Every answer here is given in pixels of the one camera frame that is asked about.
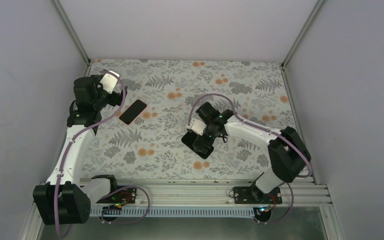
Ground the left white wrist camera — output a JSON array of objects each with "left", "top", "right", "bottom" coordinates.
[{"left": 99, "top": 70, "right": 120, "bottom": 94}]

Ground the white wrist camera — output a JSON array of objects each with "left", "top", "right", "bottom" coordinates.
[
  {"left": 99, "top": 70, "right": 120, "bottom": 94},
  {"left": 186, "top": 118, "right": 207, "bottom": 136}
]

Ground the white slotted cable duct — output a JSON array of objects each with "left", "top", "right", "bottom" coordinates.
[{"left": 104, "top": 206, "right": 272, "bottom": 218}]

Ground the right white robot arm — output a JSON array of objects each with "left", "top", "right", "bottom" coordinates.
[{"left": 184, "top": 102, "right": 311, "bottom": 204}]

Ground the floral patterned mat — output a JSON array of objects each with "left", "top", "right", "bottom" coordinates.
[{"left": 79, "top": 58, "right": 312, "bottom": 181}]

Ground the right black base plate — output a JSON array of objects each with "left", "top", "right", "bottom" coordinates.
[{"left": 229, "top": 186, "right": 283, "bottom": 205}]

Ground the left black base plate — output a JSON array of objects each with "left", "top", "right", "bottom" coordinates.
[{"left": 100, "top": 188, "right": 137, "bottom": 209}]

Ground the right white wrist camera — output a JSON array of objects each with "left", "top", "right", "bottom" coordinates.
[{"left": 186, "top": 118, "right": 207, "bottom": 136}]

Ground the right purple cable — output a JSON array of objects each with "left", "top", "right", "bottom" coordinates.
[{"left": 187, "top": 93, "right": 313, "bottom": 225}]

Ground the aluminium mounting rail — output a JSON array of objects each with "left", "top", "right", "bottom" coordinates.
[{"left": 39, "top": 178, "right": 333, "bottom": 208}]

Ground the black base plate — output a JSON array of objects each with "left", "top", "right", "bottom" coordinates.
[
  {"left": 229, "top": 186, "right": 283, "bottom": 205},
  {"left": 100, "top": 188, "right": 137, "bottom": 209}
]

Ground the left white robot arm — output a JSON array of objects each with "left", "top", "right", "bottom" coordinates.
[{"left": 32, "top": 71, "right": 127, "bottom": 225}]

